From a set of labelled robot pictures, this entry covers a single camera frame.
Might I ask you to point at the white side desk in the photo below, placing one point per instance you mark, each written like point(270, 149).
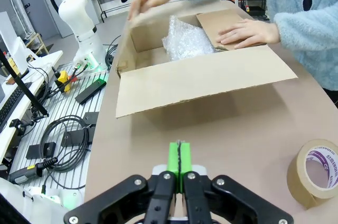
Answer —
point(39, 63)

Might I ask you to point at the small wooden stool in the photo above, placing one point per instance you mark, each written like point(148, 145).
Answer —
point(33, 39)

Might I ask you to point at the yellow emergency stop box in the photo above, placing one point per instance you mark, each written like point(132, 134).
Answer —
point(63, 77)

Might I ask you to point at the aluminium slatted base plate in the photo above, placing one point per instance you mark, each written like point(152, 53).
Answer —
point(60, 107)

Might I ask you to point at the brown cardboard box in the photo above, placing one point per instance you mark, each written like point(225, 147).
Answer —
point(200, 81)

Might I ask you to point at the small black mounting plate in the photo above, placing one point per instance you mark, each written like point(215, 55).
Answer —
point(90, 119)

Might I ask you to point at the black camera pole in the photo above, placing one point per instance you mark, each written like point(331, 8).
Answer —
point(23, 86)

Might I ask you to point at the black plate with screw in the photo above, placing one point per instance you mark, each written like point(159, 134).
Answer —
point(41, 150)

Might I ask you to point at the brown packing tape roll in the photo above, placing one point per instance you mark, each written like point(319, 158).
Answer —
point(298, 179)

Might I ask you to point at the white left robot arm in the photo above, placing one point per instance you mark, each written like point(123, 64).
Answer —
point(71, 7)

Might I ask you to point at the black plate with bracket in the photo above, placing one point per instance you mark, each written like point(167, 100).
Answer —
point(76, 138)

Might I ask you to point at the clear bubble wrap bundle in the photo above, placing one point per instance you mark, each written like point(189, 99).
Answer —
point(185, 41)

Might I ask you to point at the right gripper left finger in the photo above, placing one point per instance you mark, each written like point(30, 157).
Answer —
point(173, 160)

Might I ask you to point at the grey door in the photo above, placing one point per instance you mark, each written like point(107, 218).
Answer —
point(34, 4)

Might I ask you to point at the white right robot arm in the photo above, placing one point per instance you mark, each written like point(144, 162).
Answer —
point(16, 195)

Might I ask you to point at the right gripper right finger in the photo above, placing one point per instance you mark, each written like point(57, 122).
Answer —
point(186, 160)

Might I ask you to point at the person's left forearm blue sleeve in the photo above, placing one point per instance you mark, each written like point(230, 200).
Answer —
point(303, 31)

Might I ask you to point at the person's left hand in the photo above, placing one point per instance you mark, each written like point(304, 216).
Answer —
point(253, 33)

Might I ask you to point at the black handheld controller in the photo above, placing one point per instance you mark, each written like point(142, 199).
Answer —
point(23, 173)

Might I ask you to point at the long black rectangular block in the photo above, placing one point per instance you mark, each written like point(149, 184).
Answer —
point(91, 90)

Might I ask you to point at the black keyboard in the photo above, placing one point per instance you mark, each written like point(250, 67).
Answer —
point(10, 105)

